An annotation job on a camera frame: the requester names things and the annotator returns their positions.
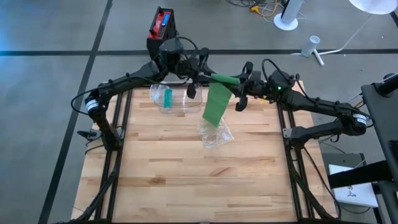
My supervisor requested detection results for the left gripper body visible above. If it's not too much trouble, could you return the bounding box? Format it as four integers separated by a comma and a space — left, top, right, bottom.
185, 47, 210, 100

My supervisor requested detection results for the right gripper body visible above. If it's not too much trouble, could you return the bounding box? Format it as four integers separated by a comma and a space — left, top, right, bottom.
234, 60, 267, 112

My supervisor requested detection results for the clear plastic container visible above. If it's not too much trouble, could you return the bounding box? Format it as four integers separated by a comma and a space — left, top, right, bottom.
149, 83, 203, 114

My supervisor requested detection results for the green bandage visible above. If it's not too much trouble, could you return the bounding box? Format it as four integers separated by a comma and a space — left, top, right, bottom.
201, 73, 241, 128

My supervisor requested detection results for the teal elastic bandage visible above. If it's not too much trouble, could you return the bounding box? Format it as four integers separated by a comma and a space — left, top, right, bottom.
164, 88, 174, 109

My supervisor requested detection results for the red black battery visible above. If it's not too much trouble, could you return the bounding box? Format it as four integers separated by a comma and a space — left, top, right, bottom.
146, 6, 180, 60

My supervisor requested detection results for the white perforated cylinder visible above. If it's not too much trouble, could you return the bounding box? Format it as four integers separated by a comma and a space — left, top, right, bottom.
300, 35, 321, 58

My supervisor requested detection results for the white fan base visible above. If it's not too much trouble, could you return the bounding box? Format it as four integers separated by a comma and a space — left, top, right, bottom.
273, 0, 305, 32

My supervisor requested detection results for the white lamp stand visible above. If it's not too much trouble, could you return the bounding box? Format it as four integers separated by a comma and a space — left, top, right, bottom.
290, 14, 374, 67

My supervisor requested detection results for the grey flat box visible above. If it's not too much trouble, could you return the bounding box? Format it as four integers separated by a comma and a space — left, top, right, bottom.
321, 152, 368, 187

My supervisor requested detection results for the dark grey metal stand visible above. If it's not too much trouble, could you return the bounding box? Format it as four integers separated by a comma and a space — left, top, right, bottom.
328, 73, 398, 224

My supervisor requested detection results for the white printed box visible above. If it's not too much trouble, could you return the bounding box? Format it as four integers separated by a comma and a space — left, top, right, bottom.
328, 164, 379, 208

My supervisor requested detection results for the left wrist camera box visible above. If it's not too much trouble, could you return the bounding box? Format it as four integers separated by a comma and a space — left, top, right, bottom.
178, 58, 200, 78

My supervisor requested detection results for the yellow cable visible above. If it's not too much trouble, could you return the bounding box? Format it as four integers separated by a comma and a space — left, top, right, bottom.
250, 0, 280, 18

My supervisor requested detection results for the black cable bunch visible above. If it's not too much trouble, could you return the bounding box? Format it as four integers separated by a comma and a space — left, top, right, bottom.
225, 0, 259, 9

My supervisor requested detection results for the black metal rig frame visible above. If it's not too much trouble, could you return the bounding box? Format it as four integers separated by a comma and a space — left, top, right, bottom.
57, 80, 343, 224

